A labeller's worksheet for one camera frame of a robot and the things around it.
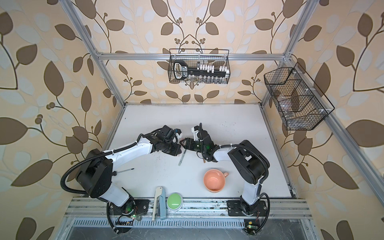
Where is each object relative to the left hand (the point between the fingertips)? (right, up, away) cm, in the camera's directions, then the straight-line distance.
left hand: (182, 150), depth 86 cm
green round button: (-3, -24, -10) cm, 26 cm away
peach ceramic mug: (+18, -16, -3) cm, 25 cm away
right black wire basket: (+62, +25, -7) cm, 67 cm away
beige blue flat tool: (-11, -20, -9) cm, 24 cm away
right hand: (0, +3, +4) cm, 5 cm away
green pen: (0, -4, +7) cm, 8 cm away
